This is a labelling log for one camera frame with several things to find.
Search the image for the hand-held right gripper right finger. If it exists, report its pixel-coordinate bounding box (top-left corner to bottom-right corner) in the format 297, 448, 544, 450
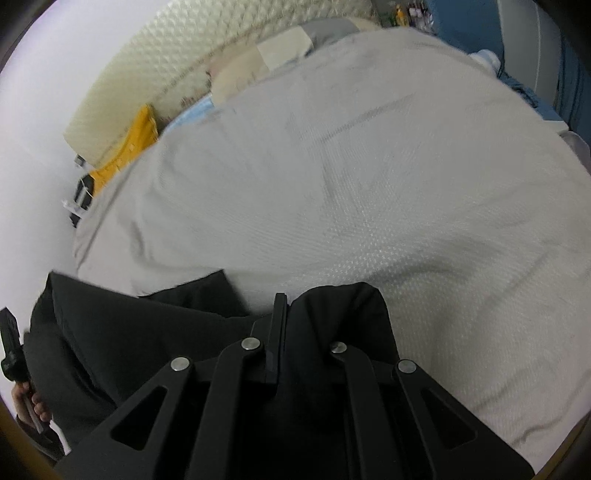
330, 340, 536, 480

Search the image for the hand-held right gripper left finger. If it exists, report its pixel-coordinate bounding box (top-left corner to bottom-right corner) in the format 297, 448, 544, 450
53, 292, 289, 480

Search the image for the black puffer jacket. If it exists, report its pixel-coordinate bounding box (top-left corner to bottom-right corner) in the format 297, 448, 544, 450
16, 271, 402, 480

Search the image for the person's left hand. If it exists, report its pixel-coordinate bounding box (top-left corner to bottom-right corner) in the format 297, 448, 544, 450
13, 381, 52, 432

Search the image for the bed with grey sheet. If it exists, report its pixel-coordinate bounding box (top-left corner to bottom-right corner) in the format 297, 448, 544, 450
71, 25, 591, 472

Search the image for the light blue bed sheet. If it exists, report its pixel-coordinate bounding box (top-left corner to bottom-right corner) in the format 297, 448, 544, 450
166, 95, 222, 134

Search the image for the yellow pillow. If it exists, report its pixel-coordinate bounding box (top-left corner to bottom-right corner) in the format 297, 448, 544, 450
88, 104, 160, 197

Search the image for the beige pillow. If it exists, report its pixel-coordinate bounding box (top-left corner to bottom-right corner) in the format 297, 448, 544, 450
205, 23, 315, 104

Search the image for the cream quilted headboard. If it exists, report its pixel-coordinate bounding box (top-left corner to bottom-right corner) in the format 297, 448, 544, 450
62, 0, 375, 167

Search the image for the grey pillow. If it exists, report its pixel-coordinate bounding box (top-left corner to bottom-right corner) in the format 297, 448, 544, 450
302, 18, 361, 51

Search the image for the blue cloth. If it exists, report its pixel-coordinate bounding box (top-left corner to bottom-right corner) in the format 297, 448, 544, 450
499, 69, 568, 121

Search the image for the white cloth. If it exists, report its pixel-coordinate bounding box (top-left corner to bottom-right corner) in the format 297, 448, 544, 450
471, 48, 502, 70

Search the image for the group of small bottles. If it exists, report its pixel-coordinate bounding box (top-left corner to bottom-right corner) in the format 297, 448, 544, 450
374, 0, 430, 28

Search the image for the blue curtain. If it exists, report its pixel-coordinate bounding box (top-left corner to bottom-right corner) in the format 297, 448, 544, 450
556, 28, 591, 134

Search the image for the blue padded chair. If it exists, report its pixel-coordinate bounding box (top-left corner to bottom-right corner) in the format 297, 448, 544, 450
425, 0, 509, 51

